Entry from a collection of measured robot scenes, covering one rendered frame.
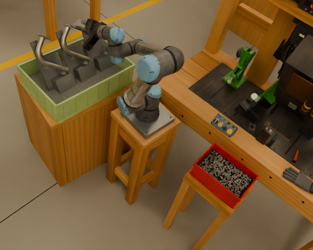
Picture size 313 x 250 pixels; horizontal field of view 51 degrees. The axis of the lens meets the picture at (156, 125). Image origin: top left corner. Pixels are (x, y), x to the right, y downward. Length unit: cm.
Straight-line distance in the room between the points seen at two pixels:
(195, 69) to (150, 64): 103
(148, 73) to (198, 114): 74
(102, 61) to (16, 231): 135
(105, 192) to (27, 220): 60
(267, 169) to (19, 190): 182
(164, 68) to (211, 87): 88
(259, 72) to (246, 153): 68
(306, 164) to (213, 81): 81
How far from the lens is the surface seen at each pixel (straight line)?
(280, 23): 227
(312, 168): 219
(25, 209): 271
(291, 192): 208
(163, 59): 147
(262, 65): 244
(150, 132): 196
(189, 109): 213
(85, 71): 224
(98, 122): 232
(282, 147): 218
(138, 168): 218
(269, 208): 302
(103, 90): 216
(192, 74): 239
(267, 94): 206
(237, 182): 194
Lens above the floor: 244
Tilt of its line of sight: 51 degrees down
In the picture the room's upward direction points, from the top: 15 degrees clockwise
